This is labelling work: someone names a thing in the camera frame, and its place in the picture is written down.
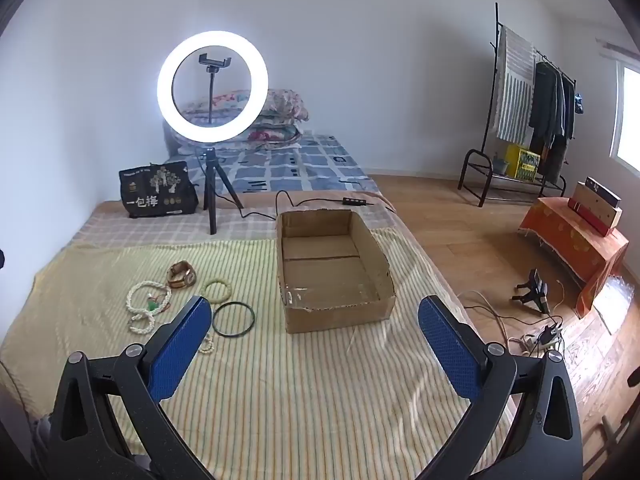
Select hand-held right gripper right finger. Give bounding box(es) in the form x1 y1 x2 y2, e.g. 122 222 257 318
417 295 586 480

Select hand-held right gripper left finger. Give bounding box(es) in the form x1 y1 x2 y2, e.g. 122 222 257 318
47 295 221 480

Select dark thin bangle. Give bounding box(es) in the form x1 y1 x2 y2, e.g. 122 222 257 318
212 301 256 337

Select white shell necklace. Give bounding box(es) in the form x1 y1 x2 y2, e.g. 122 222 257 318
125 280 173 335

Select green bead bracelet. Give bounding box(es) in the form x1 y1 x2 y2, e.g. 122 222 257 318
205 280 232 303

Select gold wrist watch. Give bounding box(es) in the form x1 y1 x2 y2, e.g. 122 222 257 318
166 261 197 289

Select cardboard box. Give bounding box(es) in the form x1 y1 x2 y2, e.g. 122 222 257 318
276 209 397 334

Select white power strip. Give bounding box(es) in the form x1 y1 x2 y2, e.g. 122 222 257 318
522 324 564 352

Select small black floor tripod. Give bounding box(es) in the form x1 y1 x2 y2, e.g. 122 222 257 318
511 269 551 314

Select beige plaid blanket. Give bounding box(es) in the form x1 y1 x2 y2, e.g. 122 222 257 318
75 190 397 252

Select yellow striped blanket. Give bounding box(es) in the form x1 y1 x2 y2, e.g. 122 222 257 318
0 227 517 480

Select black tripod stand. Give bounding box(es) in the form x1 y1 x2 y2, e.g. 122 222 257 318
191 146 245 236

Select black printed bag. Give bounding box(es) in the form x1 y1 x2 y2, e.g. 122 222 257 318
119 161 199 219

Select orange cloth covered table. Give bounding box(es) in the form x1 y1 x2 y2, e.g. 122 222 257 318
518 197 630 319

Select black metal clothes rack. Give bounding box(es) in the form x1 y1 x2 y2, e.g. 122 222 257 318
458 2 578 208

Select yellow crate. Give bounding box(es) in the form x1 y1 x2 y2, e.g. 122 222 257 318
505 143 542 181

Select brown cardboard package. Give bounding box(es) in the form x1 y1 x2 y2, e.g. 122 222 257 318
567 176 624 237

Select blue checked bed sheet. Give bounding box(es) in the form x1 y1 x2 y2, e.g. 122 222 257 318
165 132 381 196

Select folded floral quilt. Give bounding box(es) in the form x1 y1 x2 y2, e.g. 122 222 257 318
244 119 304 148

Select dark hanging clothes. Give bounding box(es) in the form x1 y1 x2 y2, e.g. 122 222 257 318
529 61 576 183

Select floral pillow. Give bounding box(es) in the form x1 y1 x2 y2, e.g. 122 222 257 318
180 89 309 125

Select striped hanging towel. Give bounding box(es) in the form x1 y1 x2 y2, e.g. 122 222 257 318
495 25 537 145

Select black phone holder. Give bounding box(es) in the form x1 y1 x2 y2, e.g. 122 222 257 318
199 53 233 73

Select window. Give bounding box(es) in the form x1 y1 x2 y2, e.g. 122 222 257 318
610 62 640 178

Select white floor cable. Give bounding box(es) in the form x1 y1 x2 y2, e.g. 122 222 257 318
457 290 527 356

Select black ring light cable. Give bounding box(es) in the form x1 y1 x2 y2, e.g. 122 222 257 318
220 190 397 221

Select white ring light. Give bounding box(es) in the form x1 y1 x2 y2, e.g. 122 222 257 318
157 31 269 143

